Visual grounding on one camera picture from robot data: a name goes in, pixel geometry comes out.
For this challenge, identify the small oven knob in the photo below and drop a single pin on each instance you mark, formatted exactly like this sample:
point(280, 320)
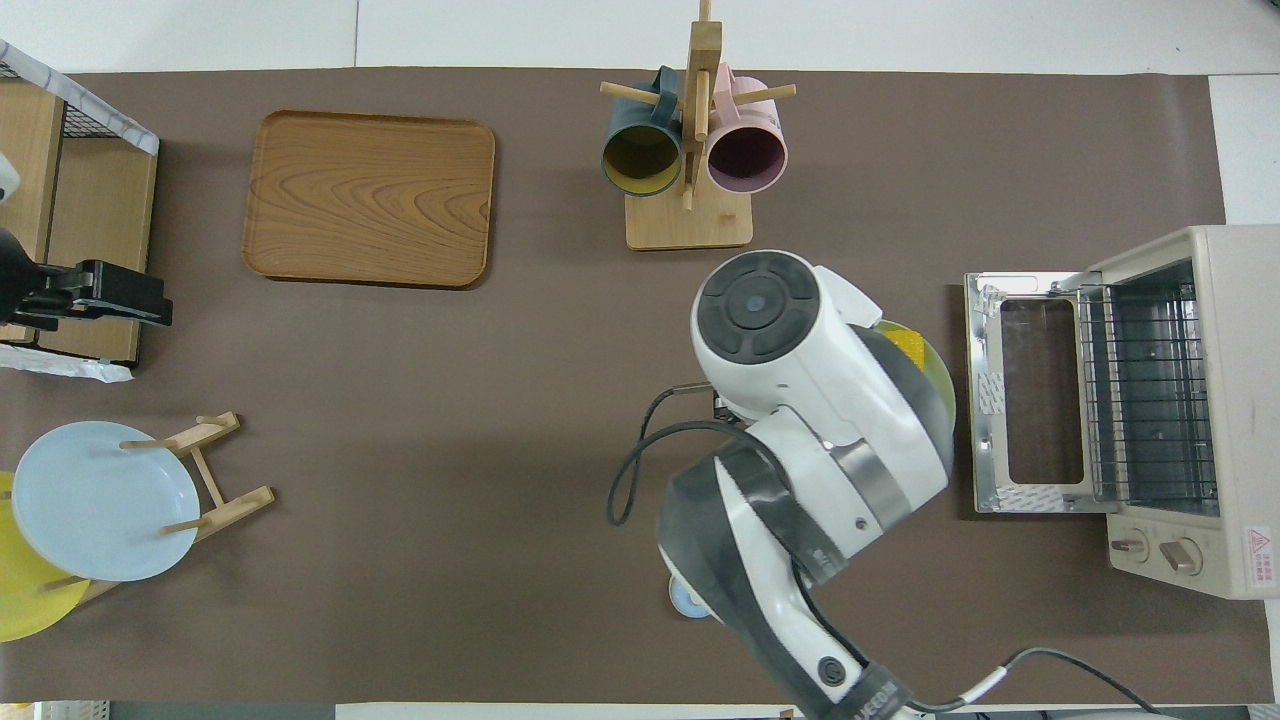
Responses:
point(1130, 547)

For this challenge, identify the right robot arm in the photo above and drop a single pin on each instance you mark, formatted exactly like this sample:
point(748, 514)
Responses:
point(800, 350)

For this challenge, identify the brown table mat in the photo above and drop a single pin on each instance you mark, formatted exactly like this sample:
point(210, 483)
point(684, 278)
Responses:
point(400, 450)

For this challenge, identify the dark green mug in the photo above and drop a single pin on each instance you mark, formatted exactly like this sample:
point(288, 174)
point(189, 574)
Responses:
point(640, 160)

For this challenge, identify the yellow corn cob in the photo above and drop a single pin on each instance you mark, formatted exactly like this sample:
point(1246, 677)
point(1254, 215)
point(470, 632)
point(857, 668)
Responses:
point(908, 352)

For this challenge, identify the light green plate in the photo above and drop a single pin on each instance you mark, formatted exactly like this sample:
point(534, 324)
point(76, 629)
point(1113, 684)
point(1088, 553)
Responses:
point(937, 375)

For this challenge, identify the wooden plate rack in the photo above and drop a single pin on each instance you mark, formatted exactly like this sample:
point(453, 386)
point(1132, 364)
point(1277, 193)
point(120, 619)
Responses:
point(235, 505)

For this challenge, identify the light blue plate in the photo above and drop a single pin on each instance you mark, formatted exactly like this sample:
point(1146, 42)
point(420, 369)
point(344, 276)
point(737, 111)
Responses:
point(100, 500)

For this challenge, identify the small blue lidded jar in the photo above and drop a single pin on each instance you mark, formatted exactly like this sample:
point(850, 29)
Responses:
point(688, 602)

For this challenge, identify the red warning sticker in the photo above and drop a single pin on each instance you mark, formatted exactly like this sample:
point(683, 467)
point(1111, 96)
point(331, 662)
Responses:
point(1258, 557)

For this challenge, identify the beige toaster oven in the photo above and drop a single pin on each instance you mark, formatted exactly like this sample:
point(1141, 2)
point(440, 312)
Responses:
point(1245, 400)

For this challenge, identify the wooden mug tree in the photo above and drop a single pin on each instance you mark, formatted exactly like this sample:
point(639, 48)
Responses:
point(690, 225)

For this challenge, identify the yellow plate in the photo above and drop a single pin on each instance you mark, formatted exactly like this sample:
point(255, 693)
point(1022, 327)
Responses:
point(25, 600)

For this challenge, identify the wooden serving tray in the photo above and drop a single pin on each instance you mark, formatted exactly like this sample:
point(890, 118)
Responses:
point(370, 200)

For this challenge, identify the wooden shelf with marble trim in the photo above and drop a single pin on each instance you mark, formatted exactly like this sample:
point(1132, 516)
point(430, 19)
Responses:
point(100, 220)

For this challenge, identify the toaster oven glass door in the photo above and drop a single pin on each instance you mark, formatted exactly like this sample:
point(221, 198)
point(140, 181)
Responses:
point(985, 400)

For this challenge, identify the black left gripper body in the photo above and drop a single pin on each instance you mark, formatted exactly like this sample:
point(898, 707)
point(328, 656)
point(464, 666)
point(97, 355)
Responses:
point(115, 290)

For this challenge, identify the large oven knob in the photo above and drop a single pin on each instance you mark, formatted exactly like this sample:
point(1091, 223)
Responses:
point(1182, 557)

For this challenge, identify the pink mug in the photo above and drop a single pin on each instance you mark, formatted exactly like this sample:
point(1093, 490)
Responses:
point(745, 160)

